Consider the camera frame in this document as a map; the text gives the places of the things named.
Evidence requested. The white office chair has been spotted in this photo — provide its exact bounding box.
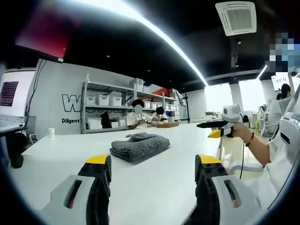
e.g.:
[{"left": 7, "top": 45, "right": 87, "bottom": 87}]
[{"left": 259, "top": 112, "right": 279, "bottom": 138}]

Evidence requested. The black tripod stand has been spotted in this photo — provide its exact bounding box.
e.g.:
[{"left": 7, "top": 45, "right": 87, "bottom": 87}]
[{"left": 180, "top": 93, "right": 191, "bottom": 123}]

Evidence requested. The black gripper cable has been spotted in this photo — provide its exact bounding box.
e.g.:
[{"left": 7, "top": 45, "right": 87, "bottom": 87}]
[{"left": 239, "top": 138, "right": 247, "bottom": 180}]

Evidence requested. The metal storage shelf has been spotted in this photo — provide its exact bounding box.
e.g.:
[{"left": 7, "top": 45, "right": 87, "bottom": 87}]
[{"left": 80, "top": 81, "right": 181, "bottom": 135}]

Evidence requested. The person's right hand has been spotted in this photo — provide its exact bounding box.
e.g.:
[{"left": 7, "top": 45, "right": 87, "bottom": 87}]
[{"left": 230, "top": 121, "right": 255, "bottom": 146}]

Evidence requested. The red bead bracelet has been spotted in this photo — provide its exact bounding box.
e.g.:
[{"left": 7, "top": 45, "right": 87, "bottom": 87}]
[{"left": 245, "top": 132, "right": 255, "bottom": 147}]

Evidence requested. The ceiling air conditioner vent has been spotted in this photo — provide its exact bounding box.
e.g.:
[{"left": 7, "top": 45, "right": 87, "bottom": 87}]
[{"left": 215, "top": 1, "right": 257, "bottom": 37}]

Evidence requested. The ceiling light strip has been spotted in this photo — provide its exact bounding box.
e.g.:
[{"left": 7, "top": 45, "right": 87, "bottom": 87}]
[{"left": 117, "top": 0, "right": 210, "bottom": 87}]

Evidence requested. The digital clock display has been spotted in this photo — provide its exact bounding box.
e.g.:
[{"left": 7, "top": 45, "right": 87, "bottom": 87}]
[{"left": 270, "top": 74, "right": 288, "bottom": 92}]

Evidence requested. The computer monitor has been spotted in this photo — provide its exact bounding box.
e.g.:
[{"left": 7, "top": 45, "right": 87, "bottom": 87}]
[{"left": 0, "top": 69, "right": 36, "bottom": 117}]

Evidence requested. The wooden tray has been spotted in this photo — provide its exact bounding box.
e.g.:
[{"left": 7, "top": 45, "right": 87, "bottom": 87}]
[{"left": 155, "top": 121, "right": 180, "bottom": 128}]

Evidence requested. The grey towel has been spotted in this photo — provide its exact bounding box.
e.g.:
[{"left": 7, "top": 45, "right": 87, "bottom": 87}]
[{"left": 109, "top": 132, "right": 171, "bottom": 164}]

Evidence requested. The row of white storage boxes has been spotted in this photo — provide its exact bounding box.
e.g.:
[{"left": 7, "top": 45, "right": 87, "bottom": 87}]
[{"left": 85, "top": 78, "right": 181, "bottom": 130}]

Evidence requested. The white worn device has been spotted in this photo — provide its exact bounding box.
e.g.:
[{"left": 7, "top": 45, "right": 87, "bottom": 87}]
[{"left": 277, "top": 112, "right": 300, "bottom": 153}]

